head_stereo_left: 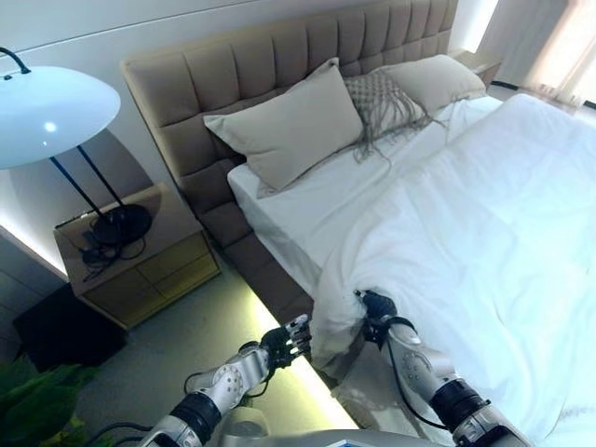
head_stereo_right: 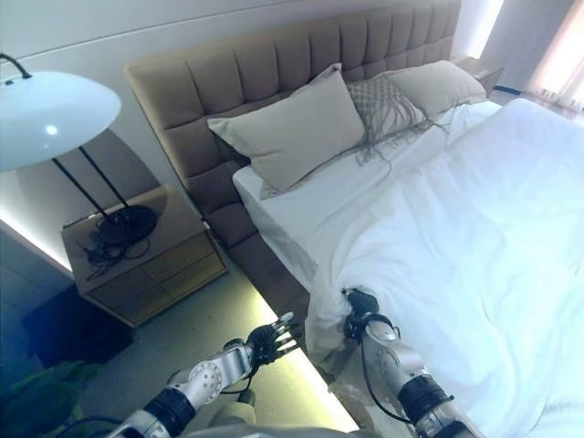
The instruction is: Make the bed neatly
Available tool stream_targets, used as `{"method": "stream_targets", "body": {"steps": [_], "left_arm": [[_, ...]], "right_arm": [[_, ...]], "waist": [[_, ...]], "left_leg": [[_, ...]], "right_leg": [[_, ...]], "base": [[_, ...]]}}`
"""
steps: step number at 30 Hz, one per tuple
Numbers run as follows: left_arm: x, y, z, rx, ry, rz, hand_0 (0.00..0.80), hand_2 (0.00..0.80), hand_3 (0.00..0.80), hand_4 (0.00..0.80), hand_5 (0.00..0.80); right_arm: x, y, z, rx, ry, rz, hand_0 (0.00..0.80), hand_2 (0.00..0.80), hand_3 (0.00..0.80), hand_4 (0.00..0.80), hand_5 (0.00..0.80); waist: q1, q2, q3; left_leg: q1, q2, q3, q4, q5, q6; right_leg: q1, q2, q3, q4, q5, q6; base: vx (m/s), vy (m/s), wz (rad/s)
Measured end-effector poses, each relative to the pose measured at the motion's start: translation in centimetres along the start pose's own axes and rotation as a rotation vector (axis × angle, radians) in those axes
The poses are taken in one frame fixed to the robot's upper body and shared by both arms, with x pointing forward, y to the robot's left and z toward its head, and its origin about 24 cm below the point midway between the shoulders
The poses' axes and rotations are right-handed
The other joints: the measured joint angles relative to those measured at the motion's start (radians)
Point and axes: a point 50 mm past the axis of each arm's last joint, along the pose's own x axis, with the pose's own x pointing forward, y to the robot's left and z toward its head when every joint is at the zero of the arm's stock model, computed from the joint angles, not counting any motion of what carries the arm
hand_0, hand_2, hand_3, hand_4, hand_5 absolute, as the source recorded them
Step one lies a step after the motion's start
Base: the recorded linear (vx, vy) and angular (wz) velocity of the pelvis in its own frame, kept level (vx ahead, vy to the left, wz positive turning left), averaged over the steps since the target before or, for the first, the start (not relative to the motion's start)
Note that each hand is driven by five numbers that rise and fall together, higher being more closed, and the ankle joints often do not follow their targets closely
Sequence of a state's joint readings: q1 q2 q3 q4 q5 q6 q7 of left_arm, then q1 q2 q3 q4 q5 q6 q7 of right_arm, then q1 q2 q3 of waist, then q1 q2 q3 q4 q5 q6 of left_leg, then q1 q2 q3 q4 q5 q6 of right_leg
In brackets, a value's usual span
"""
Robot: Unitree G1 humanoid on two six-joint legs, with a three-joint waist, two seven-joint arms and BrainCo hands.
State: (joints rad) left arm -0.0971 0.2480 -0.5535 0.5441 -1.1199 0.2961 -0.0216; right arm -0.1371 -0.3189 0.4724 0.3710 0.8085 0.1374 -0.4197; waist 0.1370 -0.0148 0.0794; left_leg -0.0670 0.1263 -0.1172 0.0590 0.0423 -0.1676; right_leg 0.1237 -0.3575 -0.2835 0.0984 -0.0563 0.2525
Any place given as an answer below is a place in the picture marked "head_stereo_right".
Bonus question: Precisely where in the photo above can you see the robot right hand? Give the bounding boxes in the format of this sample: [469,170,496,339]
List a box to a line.
[341,286,383,342]

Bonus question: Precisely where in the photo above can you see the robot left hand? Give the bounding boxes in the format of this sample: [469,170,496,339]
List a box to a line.
[248,312,301,367]

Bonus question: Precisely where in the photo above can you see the white duvet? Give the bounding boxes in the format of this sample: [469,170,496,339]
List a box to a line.
[303,97,584,435]

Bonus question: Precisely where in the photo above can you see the white fitted bed sheet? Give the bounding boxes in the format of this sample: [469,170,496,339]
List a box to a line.
[231,99,504,294]

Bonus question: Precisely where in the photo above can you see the silver robot left leg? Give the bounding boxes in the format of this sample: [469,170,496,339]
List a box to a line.
[213,391,257,438]

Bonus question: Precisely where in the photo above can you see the wooden nightstand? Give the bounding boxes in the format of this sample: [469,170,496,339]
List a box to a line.
[450,53,504,100]
[60,183,230,329]

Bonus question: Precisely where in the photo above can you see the large beige pillow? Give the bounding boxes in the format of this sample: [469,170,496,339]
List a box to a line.
[206,62,367,202]
[386,58,488,116]

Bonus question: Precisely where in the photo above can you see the black box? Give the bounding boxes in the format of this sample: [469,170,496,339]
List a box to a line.
[21,290,134,371]

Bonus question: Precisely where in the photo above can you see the macrame fringed cushion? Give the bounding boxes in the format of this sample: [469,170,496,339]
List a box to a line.
[345,72,452,175]

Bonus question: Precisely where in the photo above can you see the green leafy plant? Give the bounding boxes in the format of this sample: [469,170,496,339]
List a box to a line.
[7,359,102,438]

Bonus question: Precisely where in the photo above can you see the brown tufted headboard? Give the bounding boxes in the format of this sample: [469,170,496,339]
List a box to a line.
[122,0,463,251]

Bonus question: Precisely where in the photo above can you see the sheer window curtain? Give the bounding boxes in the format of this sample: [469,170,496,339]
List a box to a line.
[523,0,584,111]

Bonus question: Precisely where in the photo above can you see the brown upholstered bed frame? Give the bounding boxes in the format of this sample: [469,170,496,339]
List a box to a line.
[226,226,321,317]

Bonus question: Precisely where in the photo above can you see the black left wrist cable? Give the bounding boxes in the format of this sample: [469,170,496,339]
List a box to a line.
[222,381,257,397]

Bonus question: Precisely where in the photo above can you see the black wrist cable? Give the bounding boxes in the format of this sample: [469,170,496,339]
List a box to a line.
[222,381,257,397]
[361,336,412,424]

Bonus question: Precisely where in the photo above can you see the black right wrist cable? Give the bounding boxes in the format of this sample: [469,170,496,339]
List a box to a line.
[361,336,412,424]

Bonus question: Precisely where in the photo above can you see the tangled black lamp cable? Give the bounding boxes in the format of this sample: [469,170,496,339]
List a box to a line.
[80,215,152,280]

